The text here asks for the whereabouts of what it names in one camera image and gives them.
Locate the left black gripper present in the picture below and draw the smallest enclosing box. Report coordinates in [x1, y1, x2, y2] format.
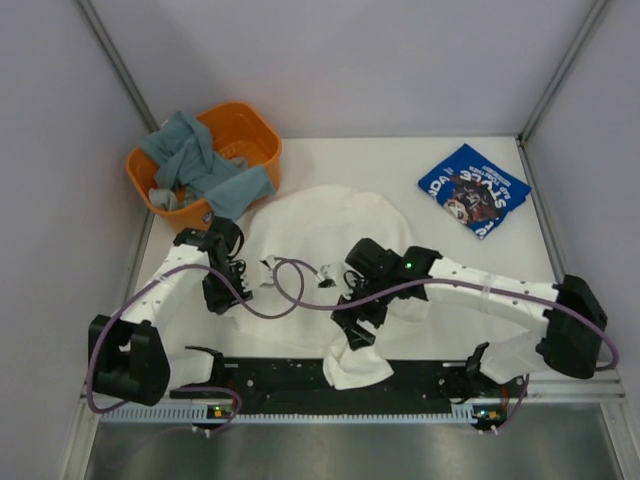
[201, 262, 252, 314]

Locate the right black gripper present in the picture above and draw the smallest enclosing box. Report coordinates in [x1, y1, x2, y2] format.
[332, 273, 395, 349]

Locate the white t shirt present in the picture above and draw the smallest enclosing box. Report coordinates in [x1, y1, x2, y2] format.
[227, 185, 418, 390]

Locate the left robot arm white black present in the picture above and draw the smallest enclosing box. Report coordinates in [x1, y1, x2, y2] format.
[87, 218, 252, 406]

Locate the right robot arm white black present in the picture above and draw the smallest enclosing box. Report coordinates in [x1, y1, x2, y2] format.
[322, 238, 607, 396]

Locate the teal grey t shirt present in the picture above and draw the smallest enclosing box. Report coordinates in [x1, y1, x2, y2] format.
[139, 111, 276, 220]

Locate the orange plastic basket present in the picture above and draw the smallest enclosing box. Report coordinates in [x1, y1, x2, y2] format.
[126, 101, 282, 231]

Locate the blue folded t shirt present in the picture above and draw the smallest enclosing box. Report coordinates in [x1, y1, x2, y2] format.
[417, 144, 531, 240]

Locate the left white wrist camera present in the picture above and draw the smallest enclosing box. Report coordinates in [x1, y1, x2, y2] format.
[258, 255, 279, 288]

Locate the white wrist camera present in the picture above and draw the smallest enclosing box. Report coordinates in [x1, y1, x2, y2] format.
[315, 264, 336, 289]
[258, 255, 279, 288]

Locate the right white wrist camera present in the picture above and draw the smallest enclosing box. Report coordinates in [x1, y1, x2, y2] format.
[315, 264, 336, 289]

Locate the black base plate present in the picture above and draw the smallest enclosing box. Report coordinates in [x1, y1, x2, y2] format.
[168, 357, 526, 415]

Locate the grey slotted cable duct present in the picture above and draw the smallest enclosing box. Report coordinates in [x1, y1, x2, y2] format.
[101, 403, 480, 426]

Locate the aluminium frame rail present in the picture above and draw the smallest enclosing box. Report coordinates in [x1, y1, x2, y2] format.
[83, 362, 622, 409]

